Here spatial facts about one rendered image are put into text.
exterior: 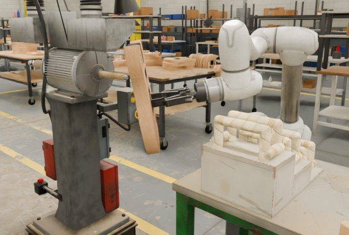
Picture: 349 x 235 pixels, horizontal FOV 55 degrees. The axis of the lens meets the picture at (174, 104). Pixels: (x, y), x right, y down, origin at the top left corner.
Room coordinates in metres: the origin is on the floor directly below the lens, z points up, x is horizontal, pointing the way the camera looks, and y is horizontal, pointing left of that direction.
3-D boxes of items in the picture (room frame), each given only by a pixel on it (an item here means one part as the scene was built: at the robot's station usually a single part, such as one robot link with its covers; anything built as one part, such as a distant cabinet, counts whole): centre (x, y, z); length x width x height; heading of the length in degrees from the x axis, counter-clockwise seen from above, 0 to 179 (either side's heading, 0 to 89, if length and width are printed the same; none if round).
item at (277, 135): (1.02, -0.33, 1.15); 0.03 x 0.03 x 0.09
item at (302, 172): (1.16, -0.34, 0.98); 0.27 x 0.16 x 0.09; 49
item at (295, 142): (1.14, -0.43, 1.07); 0.03 x 0.03 x 0.09
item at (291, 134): (1.19, -0.37, 1.12); 0.20 x 0.03 x 0.03; 48
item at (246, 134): (1.13, -0.32, 1.12); 0.20 x 0.03 x 0.03; 48
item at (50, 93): (1.93, 0.60, 1.11); 0.36 x 0.24 x 0.04; 49
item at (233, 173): (1.05, -0.24, 1.02); 0.27 x 0.15 x 0.17; 49
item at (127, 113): (2.02, 0.33, 0.99); 0.24 x 0.21 x 0.26; 49
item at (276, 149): (0.98, -0.31, 1.12); 0.11 x 0.03 x 0.03; 139
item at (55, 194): (1.95, 0.80, 0.46); 0.25 x 0.07 x 0.08; 49
